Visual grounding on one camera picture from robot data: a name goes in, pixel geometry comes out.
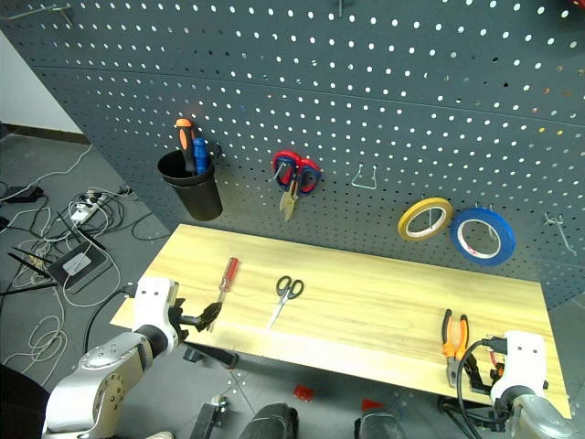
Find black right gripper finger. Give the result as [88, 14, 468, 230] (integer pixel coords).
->
[465, 354, 486, 388]

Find black metal table leg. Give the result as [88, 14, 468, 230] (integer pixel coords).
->
[188, 394, 229, 439]

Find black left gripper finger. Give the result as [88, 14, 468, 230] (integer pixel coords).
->
[182, 302, 224, 322]
[185, 316, 218, 333]

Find blue tape roll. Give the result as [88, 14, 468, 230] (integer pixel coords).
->
[450, 208, 517, 267]

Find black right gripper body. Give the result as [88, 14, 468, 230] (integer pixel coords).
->
[474, 350, 505, 395]

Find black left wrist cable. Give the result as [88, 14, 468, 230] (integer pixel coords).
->
[83, 282, 138, 356]

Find silver wire pliers hook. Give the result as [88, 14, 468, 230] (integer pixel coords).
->
[350, 163, 378, 189]

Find orange black screwdriver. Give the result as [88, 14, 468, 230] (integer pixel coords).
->
[175, 118, 197, 174]

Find black power adapter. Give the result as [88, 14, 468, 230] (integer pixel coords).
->
[1, 184, 45, 205]

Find black router with antennas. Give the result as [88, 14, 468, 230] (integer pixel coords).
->
[6, 212, 116, 294]

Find dark grey pegboard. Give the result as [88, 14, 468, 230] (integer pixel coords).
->
[0, 0, 585, 312]

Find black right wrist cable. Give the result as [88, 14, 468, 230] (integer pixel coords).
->
[454, 336, 508, 439]

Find red handled screwdriver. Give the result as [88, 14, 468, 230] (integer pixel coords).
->
[207, 256, 241, 333]

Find red blue scissors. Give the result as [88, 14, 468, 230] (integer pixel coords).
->
[271, 150, 323, 223]

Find white floor cable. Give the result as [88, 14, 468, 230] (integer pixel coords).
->
[4, 273, 69, 388]

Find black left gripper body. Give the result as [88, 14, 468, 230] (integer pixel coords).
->
[169, 296, 191, 345]

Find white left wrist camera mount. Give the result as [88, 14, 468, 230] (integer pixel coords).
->
[131, 276, 180, 342]

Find yellow tape roll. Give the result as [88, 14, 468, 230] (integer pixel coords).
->
[397, 197, 454, 242]

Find orange black pliers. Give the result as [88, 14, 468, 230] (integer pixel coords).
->
[441, 308, 471, 389]

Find person's black trousers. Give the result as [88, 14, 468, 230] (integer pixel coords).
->
[0, 364, 50, 439]

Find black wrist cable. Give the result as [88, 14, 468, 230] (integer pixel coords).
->
[83, 282, 138, 356]
[454, 336, 508, 439]

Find dark rounded shape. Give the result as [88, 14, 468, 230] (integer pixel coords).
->
[354, 408, 409, 439]
[239, 402, 301, 439]

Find silver tape hook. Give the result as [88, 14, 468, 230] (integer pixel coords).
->
[422, 200, 441, 232]
[474, 203, 500, 244]

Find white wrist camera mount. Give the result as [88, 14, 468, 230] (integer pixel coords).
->
[131, 276, 180, 342]
[490, 330, 549, 404]

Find black handled scissors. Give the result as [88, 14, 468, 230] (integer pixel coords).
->
[267, 275, 305, 331]

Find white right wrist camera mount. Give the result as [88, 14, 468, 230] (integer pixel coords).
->
[490, 330, 549, 404]

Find black cup holder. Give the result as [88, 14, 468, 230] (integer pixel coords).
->
[156, 149, 224, 222]

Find white power strip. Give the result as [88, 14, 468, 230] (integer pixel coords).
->
[69, 191, 109, 225]

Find blue handled screwdriver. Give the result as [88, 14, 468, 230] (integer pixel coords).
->
[192, 136, 211, 177]

